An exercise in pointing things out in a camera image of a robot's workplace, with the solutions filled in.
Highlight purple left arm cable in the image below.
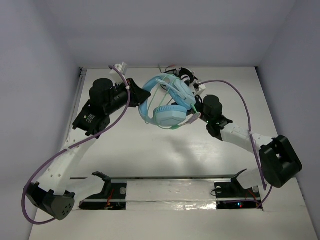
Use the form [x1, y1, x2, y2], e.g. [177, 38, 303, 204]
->
[22, 64, 132, 225]

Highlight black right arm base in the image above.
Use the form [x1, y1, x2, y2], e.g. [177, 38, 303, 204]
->
[210, 169, 262, 210]

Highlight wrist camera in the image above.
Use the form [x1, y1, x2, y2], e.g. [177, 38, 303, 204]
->
[109, 62, 128, 83]
[191, 80, 206, 96]

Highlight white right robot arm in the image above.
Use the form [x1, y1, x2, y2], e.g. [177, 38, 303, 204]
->
[195, 95, 303, 188]

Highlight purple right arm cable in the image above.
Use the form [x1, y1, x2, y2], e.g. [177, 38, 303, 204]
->
[199, 79, 274, 209]

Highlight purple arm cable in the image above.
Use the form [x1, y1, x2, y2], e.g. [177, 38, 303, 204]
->
[199, 79, 274, 209]
[22, 64, 132, 225]

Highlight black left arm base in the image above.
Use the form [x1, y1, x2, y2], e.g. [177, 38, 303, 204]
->
[79, 171, 127, 211]

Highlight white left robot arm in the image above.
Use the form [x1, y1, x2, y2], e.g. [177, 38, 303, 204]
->
[21, 78, 151, 221]

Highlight light blue headphones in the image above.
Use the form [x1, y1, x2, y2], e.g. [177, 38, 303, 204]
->
[138, 73, 196, 130]

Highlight silver tape strip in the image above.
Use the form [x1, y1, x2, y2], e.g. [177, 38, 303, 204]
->
[125, 180, 217, 211]

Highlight black and white headphones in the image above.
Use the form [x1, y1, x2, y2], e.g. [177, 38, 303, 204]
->
[158, 65, 200, 95]

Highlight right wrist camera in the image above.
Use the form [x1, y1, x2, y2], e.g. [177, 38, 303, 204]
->
[191, 80, 206, 96]

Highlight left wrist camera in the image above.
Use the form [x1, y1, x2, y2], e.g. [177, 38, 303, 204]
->
[109, 62, 128, 83]

